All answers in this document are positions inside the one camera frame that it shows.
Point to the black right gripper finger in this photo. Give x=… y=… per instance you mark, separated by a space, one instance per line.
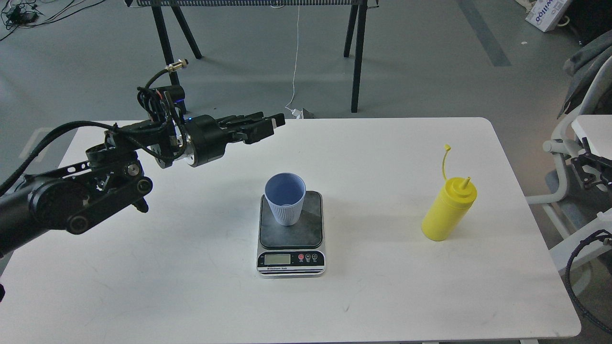
x=592 y=170

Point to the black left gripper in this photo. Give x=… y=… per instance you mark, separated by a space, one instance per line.
x=208 y=137

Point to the blue plastic cup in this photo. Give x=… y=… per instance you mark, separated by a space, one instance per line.
x=285 y=193

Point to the yellow squeeze bottle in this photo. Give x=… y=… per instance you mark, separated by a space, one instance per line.
x=451 y=204

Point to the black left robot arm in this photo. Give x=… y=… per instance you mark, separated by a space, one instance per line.
x=76 y=198

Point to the digital kitchen scale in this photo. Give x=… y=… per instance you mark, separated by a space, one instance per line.
x=295 y=251

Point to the white cardboard box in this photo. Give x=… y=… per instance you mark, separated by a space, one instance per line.
x=546 y=14

